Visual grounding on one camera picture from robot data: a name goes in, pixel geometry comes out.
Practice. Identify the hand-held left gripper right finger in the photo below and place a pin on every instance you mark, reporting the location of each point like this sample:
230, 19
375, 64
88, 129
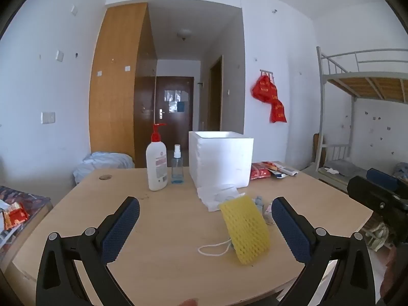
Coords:
291, 229

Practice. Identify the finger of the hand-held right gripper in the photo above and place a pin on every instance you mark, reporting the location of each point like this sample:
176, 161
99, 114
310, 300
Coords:
381, 177
366, 194

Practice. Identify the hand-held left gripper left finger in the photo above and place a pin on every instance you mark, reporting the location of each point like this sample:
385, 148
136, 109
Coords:
121, 229

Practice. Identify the yellow foam net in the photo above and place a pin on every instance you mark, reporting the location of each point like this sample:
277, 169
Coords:
245, 229

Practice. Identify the blue face mask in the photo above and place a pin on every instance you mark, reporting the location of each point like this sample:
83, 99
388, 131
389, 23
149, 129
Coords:
232, 247

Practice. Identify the white tissue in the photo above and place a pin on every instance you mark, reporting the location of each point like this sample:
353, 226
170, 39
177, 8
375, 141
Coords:
207, 199

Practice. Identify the white foam box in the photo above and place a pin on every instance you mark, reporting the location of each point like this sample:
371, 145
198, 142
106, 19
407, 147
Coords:
223, 159

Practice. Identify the person's right hand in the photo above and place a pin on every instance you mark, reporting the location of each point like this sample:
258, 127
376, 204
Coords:
397, 274

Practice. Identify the person's left hand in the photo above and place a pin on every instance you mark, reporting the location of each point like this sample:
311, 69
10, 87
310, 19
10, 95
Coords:
188, 302

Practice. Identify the pale crumpled bundle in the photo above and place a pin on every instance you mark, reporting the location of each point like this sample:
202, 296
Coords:
379, 236

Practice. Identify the grey folded cloth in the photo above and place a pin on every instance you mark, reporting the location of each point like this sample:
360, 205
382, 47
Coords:
346, 167

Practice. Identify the white remote control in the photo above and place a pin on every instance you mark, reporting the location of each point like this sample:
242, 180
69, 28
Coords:
287, 169

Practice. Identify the small red snack packet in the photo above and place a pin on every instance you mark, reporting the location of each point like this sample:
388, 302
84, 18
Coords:
273, 166

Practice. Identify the brown wooden plank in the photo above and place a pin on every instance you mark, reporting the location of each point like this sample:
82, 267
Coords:
317, 149

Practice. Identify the pale blue bedding bundle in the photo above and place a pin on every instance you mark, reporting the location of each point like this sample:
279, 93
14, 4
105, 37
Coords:
102, 164

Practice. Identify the white lotion pump bottle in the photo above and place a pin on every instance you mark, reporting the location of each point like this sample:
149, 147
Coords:
156, 165

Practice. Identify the clear spray bottle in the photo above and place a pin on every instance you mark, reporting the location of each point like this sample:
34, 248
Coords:
177, 172

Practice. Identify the printed blanket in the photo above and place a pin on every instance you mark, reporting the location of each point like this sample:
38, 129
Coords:
35, 202

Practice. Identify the metal bunk bed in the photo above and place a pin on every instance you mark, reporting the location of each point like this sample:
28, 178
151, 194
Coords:
322, 102

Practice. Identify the red foil packet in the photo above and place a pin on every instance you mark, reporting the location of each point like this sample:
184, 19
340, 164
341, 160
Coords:
16, 215

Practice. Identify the red shopping bag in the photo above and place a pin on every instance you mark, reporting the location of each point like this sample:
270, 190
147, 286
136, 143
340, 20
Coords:
263, 89
279, 113

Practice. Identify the dark brown entry door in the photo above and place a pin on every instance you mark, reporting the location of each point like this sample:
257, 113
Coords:
180, 124

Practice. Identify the blue paper notice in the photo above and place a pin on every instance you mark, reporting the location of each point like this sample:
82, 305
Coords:
182, 106

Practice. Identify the wooden wardrobe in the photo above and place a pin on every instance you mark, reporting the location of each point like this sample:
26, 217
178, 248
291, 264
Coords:
114, 86

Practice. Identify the brown side door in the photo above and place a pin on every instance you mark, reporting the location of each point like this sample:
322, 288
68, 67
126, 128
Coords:
215, 95

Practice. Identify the ceiling lamp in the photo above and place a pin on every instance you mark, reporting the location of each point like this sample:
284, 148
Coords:
185, 33

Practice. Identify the large white wall switch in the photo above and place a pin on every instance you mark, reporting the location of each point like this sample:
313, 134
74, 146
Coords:
48, 117

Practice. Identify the wall hook rack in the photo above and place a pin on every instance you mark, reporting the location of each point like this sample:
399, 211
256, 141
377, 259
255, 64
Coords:
267, 72

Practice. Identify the white wall socket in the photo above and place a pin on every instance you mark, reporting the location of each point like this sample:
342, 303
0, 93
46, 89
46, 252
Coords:
59, 55

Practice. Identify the small white wall plate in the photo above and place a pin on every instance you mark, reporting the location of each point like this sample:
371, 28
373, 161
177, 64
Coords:
74, 10

